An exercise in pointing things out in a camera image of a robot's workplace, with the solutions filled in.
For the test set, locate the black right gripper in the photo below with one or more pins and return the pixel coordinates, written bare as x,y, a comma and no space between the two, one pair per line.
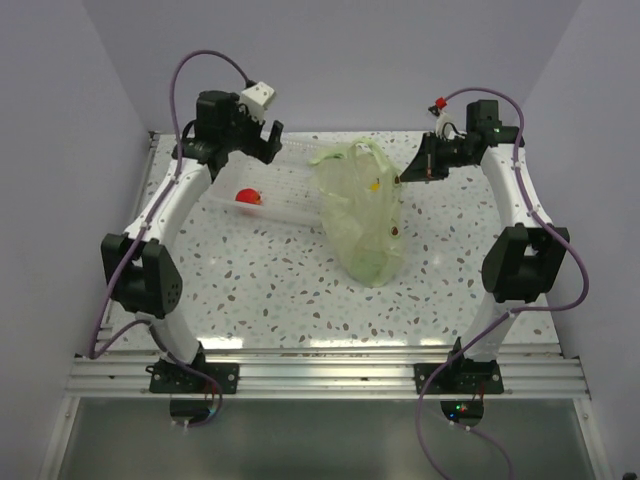
426,165

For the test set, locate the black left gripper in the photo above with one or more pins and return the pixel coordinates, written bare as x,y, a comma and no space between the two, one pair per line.
259,148

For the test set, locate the red fake tomato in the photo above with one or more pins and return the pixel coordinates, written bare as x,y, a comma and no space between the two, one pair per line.
249,196

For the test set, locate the light green avocado plastic bag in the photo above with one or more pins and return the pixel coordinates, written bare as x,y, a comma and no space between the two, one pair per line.
363,227

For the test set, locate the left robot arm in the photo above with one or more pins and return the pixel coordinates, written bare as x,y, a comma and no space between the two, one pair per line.
141,273

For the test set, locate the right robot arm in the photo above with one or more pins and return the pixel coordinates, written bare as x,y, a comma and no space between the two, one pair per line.
524,260

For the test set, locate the white plastic mesh basket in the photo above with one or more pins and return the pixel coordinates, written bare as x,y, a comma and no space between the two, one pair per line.
288,193

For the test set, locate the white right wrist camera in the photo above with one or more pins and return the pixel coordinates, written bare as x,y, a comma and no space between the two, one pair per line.
443,121

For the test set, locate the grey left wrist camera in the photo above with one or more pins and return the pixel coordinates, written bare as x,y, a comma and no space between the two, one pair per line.
257,99

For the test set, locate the aluminium rail frame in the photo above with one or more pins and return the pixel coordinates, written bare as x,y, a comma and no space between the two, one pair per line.
272,297

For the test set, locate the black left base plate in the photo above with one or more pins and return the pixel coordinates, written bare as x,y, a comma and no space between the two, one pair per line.
169,378

